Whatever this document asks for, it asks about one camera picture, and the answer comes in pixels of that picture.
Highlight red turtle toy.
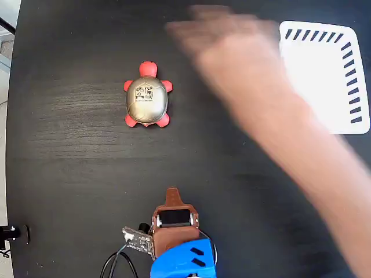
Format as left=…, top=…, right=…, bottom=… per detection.
left=123, top=61, right=174, bottom=129

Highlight person's forearm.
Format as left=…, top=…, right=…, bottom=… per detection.
left=228, top=83, right=371, bottom=278

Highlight white slotted plastic tray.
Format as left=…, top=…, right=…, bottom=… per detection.
left=278, top=20, right=371, bottom=135

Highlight person's hand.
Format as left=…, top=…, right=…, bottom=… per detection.
left=164, top=3, right=292, bottom=108

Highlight black table clamp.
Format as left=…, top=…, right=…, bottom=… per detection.
left=0, top=224, right=31, bottom=259

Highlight black metal bar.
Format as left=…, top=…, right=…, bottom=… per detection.
left=0, top=16, right=17, bottom=35

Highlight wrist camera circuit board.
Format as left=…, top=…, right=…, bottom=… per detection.
left=122, top=222, right=154, bottom=256

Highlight white red servo wires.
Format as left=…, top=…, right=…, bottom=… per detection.
left=199, top=229, right=219, bottom=266

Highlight black camera cable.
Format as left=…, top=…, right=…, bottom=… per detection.
left=99, top=242, right=139, bottom=278

